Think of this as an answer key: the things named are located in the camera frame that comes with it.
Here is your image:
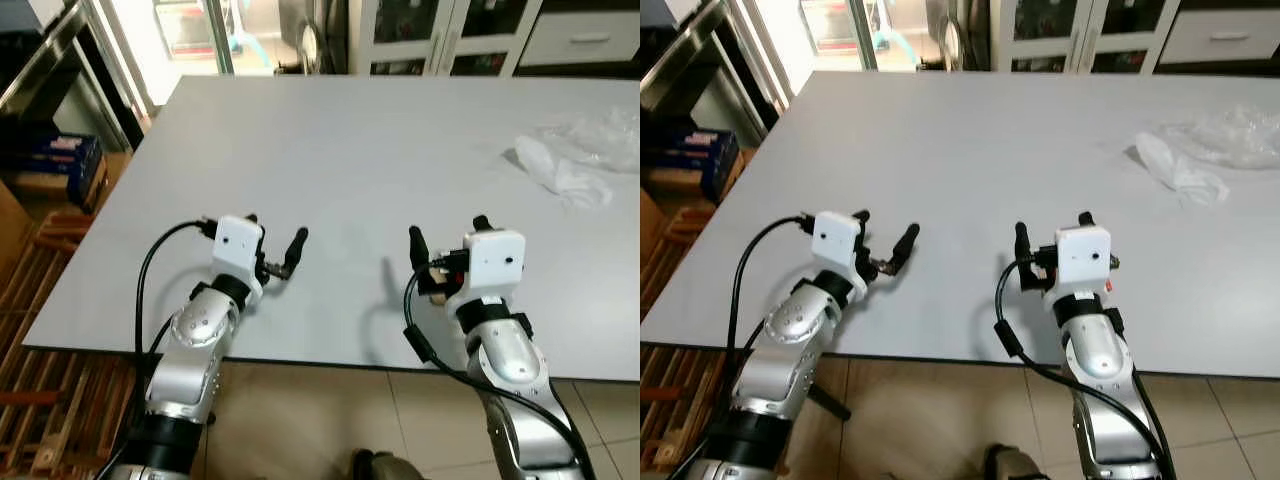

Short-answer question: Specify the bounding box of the black table leg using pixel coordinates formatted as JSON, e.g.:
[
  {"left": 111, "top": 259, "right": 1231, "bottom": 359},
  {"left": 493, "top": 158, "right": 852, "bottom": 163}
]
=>
[{"left": 807, "top": 382, "right": 854, "bottom": 422}]

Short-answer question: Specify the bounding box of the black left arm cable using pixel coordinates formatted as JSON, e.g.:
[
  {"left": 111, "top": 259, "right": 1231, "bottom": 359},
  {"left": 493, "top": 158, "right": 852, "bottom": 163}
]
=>
[
  {"left": 726, "top": 213, "right": 817, "bottom": 353},
  {"left": 132, "top": 216, "right": 220, "bottom": 367}
]

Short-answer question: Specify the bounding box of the white crumpled tissue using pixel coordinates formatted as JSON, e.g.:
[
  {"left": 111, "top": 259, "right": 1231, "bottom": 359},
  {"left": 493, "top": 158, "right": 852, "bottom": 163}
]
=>
[
  {"left": 1134, "top": 131, "right": 1232, "bottom": 207},
  {"left": 513, "top": 134, "right": 614, "bottom": 212}
]

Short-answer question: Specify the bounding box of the wooden pallet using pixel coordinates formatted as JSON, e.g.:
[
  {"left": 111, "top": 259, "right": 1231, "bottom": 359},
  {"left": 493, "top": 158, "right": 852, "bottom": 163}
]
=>
[
  {"left": 640, "top": 200, "right": 723, "bottom": 477},
  {"left": 0, "top": 208, "right": 137, "bottom": 480}
]

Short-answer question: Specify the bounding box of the clear crumpled plastic bag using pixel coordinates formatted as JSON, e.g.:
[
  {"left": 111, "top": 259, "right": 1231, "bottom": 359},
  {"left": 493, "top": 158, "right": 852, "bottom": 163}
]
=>
[
  {"left": 535, "top": 104, "right": 641, "bottom": 177},
  {"left": 1164, "top": 104, "right": 1280, "bottom": 170}
]

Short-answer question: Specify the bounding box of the steel shelf frame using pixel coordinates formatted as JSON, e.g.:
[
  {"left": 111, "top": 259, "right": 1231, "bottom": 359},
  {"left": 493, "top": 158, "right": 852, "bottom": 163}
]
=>
[
  {"left": 0, "top": 0, "right": 153, "bottom": 153},
  {"left": 640, "top": 0, "right": 793, "bottom": 123}
]

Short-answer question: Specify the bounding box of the blue printed box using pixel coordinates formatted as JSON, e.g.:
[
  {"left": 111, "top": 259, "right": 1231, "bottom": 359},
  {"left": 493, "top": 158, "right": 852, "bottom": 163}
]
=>
[
  {"left": 17, "top": 132, "right": 105, "bottom": 209},
  {"left": 645, "top": 124, "right": 744, "bottom": 201}
]

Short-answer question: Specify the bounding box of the round metal disc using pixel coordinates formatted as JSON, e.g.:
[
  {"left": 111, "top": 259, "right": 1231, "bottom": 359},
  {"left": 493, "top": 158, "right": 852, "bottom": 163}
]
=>
[
  {"left": 298, "top": 18, "right": 327, "bottom": 74},
  {"left": 939, "top": 15, "right": 967, "bottom": 72}
]

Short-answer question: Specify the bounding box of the white glass door cabinet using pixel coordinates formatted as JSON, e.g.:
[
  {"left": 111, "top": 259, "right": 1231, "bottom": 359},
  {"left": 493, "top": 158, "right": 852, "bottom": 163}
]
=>
[
  {"left": 350, "top": 0, "right": 547, "bottom": 79},
  {"left": 990, "top": 0, "right": 1183, "bottom": 77}
]

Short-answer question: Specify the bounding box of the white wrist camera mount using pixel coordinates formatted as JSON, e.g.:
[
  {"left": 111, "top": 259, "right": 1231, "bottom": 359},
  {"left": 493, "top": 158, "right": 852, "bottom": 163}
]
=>
[
  {"left": 1051, "top": 225, "right": 1115, "bottom": 301},
  {"left": 211, "top": 214, "right": 267, "bottom": 302},
  {"left": 811, "top": 210, "right": 867, "bottom": 293},
  {"left": 444, "top": 229, "right": 528, "bottom": 307}
]

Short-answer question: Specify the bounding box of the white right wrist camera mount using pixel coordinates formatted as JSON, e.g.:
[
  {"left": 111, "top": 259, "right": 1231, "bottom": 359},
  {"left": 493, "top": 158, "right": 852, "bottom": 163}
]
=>
[
  {"left": 1051, "top": 225, "right": 1115, "bottom": 301},
  {"left": 444, "top": 229, "right": 528, "bottom": 307}
]

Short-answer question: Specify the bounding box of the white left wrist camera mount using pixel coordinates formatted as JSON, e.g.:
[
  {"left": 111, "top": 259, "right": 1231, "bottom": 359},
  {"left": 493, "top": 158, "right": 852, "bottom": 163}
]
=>
[
  {"left": 811, "top": 210, "right": 867, "bottom": 293},
  {"left": 211, "top": 214, "right": 267, "bottom": 302}
]

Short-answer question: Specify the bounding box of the glass display case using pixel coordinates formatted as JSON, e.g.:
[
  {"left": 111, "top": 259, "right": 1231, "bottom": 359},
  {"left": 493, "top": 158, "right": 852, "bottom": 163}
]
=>
[
  {"left": 150, "top": 0, "right": 242, "bottom": 77},
  {"left": 794, "top": 0, "right": 882, "bottom": 74}
]

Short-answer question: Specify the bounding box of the white drawer with handle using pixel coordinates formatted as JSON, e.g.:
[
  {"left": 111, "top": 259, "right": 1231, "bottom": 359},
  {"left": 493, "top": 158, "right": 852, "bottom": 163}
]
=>
[
  {"left": 1154, "top": 8, "right": 1280, "bottom": 70},
  {"left": 514, "top": 8, "right": 641, "bottom": 72}
]

